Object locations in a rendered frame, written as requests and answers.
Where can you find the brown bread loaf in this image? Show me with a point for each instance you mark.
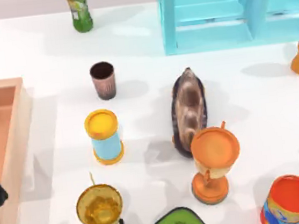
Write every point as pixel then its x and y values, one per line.
pixel 189 107

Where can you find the blue can with yellow lid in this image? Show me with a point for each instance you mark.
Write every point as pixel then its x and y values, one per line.
pixel 105 138

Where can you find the brown cup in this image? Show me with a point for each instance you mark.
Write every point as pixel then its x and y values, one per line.
pixel 103 81

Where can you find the orange trophy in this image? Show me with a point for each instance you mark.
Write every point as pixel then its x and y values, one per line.
pixel 212 161

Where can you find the gold trophy with black base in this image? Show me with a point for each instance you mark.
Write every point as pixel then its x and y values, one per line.
pixel 101 206

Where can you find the light blue rack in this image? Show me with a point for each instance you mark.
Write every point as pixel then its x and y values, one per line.
pixel 208 10

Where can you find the green bottle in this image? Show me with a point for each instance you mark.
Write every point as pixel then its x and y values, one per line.
pixel 81 15

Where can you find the salmon shallow box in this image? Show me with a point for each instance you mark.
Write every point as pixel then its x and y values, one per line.
pixel 5 150

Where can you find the orange and blue can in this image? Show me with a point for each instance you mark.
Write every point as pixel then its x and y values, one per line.
pixel 288 204

